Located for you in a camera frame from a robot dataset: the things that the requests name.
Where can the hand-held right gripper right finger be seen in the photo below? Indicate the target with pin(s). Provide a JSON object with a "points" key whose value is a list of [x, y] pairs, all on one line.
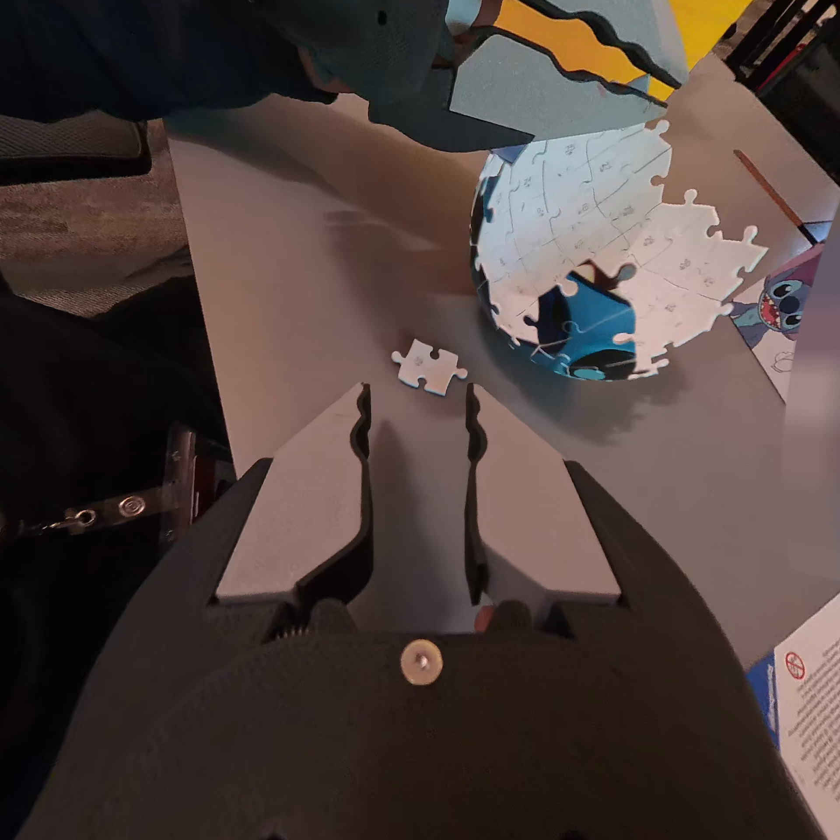
{"points": [[538, 525]]}

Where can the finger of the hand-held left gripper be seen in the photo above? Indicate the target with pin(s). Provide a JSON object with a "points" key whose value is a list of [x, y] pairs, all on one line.
{"points": [[512, 92], [630, 26]]}

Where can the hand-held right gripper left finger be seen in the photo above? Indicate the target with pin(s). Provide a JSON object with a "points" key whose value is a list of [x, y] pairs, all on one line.
{"points": [[295, 518]]}

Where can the partly built puzzle ball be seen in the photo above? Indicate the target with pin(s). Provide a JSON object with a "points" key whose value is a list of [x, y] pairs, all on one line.
{"points": [[590, 216]]}

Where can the white puzzle piece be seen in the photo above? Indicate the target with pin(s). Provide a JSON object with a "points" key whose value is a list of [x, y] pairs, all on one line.
{"points": [[426, 367]]}

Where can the person's left forearm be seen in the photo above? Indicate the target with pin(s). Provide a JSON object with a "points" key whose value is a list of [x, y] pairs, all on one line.
{"points": [[131, 59]]}

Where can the cartoon printed puzzle box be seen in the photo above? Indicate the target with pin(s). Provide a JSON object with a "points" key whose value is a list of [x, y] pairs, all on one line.
{"points": [[781, 308]]}

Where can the badge holder with clip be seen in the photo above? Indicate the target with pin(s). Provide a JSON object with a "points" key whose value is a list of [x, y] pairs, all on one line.
{"points": [[131, 505]]}

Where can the black office chair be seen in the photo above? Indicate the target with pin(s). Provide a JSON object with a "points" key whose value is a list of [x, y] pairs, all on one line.
{"points": [[65, 148], [800, 79]]}

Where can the white printed instruction sheet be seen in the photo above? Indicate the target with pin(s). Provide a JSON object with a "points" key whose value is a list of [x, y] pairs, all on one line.
{"points": [[814, 722]]}

